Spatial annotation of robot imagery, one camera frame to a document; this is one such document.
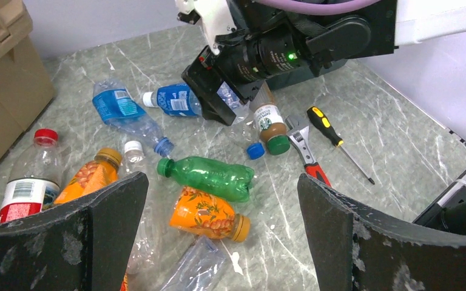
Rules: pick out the red cap clear bottle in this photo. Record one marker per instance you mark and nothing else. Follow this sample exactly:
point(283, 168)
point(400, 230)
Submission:
point(35, 178)

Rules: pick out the green plastic bottle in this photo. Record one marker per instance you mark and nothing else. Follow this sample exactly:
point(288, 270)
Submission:
point(231, 182)

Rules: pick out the dark green trash bin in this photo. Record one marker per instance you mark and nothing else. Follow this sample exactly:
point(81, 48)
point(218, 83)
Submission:
point(300, 75)

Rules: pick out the yellow black screwdriver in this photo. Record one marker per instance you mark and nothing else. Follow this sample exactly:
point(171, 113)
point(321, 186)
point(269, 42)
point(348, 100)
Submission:
point(320, 121)

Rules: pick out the clear white cap bottle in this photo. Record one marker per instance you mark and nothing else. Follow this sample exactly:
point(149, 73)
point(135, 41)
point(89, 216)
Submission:
point(145, 253)

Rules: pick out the loose blue bottle cap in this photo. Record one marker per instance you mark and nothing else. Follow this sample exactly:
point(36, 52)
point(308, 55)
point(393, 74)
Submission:
point(255, 151)

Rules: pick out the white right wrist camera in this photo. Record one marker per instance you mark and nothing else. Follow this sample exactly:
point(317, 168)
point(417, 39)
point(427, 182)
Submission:
point(213, 15)

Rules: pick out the blue label water bottle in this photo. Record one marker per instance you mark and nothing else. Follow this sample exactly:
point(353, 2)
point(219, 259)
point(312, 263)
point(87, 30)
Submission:
point(179, 100)

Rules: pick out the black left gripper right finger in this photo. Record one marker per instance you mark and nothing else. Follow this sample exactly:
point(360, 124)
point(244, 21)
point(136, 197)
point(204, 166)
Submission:
point(356, 247)

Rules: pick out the crushed clear blue label bottle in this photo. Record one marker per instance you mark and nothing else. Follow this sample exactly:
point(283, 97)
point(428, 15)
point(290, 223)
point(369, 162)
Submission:
point(200, 268)

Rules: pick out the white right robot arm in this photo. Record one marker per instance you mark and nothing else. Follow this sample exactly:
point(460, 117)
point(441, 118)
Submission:
point(337, 30)

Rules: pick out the red handled adjustable wrench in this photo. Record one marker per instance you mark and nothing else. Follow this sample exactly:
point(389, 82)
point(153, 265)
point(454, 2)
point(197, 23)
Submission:
point(298, 135)

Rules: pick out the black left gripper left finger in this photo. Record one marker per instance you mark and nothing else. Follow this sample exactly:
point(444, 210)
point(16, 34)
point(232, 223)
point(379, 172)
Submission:
point(84, 244)

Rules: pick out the brown coffee bottle green cap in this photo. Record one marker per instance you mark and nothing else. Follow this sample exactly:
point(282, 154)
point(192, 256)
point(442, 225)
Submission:
point(269, 121)

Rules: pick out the blue tinted water bottle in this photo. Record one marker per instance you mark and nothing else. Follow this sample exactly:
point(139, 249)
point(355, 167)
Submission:
point(117, 108)

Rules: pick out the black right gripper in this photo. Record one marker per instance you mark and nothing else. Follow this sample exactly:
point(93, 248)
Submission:
point(243, 64)

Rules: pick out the tan plastic toolbox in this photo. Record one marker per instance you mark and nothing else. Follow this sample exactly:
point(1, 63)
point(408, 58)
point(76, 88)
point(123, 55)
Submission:
point(25, 85)

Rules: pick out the orange juice bottle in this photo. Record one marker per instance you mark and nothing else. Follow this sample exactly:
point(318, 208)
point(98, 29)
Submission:
point(92, 176)

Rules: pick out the small orange bottle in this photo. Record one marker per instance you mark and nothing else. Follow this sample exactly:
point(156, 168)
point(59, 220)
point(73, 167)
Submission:
point(201, 213)

